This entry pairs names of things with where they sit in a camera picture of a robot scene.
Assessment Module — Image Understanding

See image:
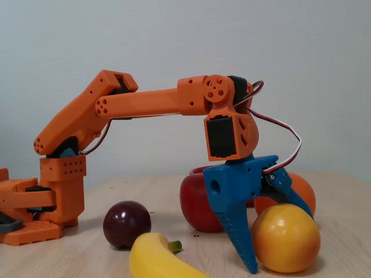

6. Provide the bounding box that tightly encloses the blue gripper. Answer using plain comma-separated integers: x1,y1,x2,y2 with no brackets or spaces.
202,153,316,275

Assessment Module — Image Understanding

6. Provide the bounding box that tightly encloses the yellow orange peach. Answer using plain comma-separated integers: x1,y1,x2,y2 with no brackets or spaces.
250,203,322,274

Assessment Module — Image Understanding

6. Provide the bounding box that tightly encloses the orange robot base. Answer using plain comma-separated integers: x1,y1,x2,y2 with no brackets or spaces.
0,167,63,247

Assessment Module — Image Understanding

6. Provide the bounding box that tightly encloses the red speckled bowl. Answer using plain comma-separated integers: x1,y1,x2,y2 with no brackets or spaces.
188,166,256,208

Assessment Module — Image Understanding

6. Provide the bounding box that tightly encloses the orange fruit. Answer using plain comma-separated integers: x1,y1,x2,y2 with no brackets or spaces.
253,171,317,217

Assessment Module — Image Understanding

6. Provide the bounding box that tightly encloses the red apple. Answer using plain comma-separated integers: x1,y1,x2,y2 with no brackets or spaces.
179,173,226,233

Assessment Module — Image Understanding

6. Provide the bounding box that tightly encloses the yellow banana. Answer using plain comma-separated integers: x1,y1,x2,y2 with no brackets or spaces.
128,232,213,278

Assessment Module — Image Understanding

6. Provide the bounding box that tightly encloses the dark purple plum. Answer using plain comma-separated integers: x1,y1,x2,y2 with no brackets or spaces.
103,200,152,250

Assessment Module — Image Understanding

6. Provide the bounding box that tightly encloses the grey table clamp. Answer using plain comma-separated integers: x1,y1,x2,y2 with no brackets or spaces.
0,211,24,234

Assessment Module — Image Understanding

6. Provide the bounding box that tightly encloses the white red black servo cable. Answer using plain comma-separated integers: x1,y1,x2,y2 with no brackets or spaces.
231,80,303,175

